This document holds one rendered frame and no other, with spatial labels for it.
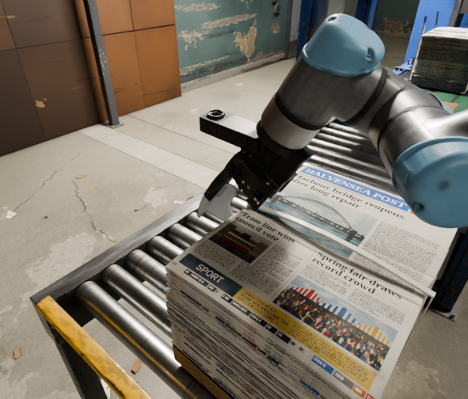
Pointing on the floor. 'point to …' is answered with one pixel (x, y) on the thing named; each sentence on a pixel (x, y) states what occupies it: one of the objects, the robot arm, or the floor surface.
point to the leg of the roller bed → (81, 373)
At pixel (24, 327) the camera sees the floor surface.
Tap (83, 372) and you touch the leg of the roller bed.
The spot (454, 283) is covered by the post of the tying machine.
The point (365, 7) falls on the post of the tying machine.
